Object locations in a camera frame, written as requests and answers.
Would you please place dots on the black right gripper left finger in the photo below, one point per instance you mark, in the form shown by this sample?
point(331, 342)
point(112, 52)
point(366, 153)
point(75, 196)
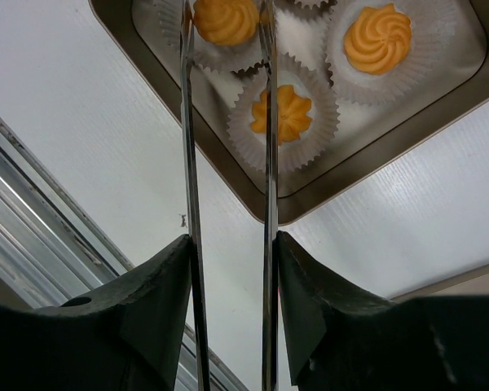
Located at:
point(124, 335)

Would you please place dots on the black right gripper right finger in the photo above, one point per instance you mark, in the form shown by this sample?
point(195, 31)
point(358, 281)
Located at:
point(340, 336)

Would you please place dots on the silver metal tongs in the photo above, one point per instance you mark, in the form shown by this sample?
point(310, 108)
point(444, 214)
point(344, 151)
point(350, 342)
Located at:
point(270, 285)

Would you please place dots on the orange swirl cookie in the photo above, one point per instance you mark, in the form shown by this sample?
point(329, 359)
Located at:
point(378, 40)
point(293, 114)
point(226, 22)

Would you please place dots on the gold tin lid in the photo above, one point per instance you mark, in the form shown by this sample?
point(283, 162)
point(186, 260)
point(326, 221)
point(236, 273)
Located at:
point(472, 282)

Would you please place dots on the gold square tin box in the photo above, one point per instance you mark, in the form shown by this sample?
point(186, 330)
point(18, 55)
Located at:
point(365, 138)

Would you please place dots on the aluminium table frame rail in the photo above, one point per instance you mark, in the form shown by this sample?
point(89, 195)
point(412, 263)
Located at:
point(51, 252)

